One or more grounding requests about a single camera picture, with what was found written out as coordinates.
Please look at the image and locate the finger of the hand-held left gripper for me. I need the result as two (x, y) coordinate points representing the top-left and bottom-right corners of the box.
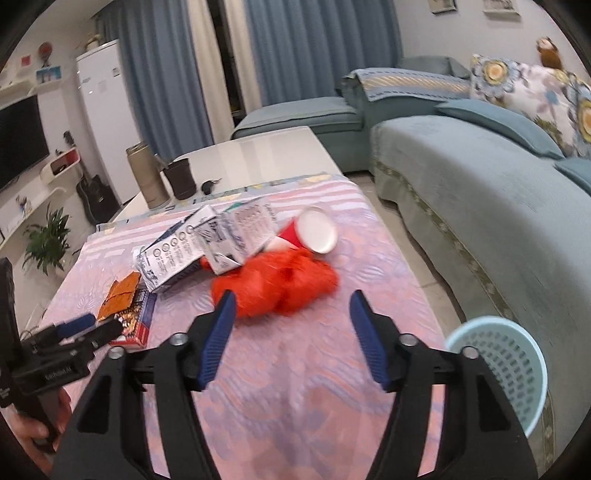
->
(74, 318), (125, 352)
(52, 313), (98, 339)

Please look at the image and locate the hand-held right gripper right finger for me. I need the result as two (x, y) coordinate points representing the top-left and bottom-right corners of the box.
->
(348, 290), (541, 480)

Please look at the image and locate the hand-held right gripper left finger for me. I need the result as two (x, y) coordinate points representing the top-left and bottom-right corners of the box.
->
(48, 290), (238, 480)

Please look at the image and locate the red plastic bag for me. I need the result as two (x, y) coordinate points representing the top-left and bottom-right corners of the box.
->
(199, 247), (341, 320)

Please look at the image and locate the light blue plastic basket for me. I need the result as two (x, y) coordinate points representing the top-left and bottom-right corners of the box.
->
(444, 316), (549, 438)

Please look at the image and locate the person's left hand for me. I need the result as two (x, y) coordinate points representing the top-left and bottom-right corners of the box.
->
(8, 390), (74, 476)

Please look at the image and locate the orange snack wrapper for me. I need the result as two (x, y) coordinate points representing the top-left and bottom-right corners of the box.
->
(96, 271), (142, 320)

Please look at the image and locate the blue red snack box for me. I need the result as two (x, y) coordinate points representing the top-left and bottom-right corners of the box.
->
(109, 286), (158, 349)

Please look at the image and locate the green potted plant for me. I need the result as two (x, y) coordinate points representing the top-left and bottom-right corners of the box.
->
(22, 204), (78, 277)

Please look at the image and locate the white blue milk carton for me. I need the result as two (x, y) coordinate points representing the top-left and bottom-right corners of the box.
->
(133, 204), (219, 295)
(196, 195), (279, 276)

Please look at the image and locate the pink patterned tablecloth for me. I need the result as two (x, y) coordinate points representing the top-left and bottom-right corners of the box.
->
(39, 173), (448, 480)

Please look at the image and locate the red paper cup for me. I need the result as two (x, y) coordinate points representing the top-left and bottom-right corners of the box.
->
(267, 205), (339, 254)

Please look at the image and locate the black acoustic guitar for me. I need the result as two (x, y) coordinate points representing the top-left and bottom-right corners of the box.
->
(64, 130), (122, 225)

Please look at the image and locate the dark brown cup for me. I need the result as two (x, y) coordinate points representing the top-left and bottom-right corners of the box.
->
(163, 158), (197, 200)

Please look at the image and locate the tan thermos bottle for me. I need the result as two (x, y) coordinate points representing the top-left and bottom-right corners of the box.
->
(126, 141), (170, 210)

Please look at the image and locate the teal sofa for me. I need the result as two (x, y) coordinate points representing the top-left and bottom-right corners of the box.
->
(231, 55), (591, 462)

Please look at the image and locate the white coffee table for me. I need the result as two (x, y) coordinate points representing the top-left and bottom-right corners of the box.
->
(113, 126), (345, 223)

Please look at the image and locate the black television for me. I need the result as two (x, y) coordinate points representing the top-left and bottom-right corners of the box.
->
(0, 95), (51, 193)

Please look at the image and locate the white refrigerator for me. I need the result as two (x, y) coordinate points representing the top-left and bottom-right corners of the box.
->
(75, 39), (142, 206)

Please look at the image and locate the teal cushion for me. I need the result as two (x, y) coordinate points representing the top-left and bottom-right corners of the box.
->
(435, 99), (567, 160)
(555, 157), (591, 195)

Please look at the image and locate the white curtain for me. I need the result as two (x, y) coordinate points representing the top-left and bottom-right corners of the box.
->
(186, 0), (236, 145)

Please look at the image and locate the blue curtain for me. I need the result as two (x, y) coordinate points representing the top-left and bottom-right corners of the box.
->
(244, 0), (403, 108)
(98, 0), (216, 154)

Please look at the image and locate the floral pillow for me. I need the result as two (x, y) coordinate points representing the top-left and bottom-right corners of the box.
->
(470, 54), (591, 158)

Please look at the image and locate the brown stuffed toy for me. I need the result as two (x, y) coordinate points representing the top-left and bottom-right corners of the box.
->
(534, 37), (565, 71)

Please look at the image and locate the red white wall shelf box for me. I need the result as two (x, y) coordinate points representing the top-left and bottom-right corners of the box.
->
(40, 148), (83, 186)

